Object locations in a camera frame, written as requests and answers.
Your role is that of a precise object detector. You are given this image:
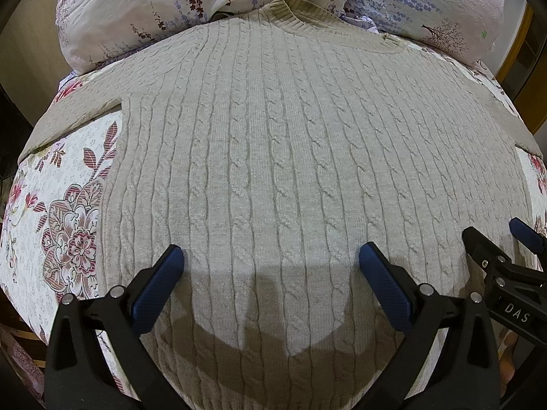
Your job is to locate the floral quilted bedspread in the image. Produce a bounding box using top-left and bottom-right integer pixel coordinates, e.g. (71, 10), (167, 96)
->
(0, 56), (547, 402)

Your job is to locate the wooden framed glass door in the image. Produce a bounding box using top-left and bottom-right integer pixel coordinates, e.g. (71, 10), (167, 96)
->
(496, 4), (546, 134)

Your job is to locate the lavender print right pillow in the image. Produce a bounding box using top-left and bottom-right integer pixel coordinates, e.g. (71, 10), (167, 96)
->
(344, 0), (504, 65)

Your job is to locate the beige cable-knit sweater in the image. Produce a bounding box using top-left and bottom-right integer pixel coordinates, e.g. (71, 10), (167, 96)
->
(16, 0), (544, 410)

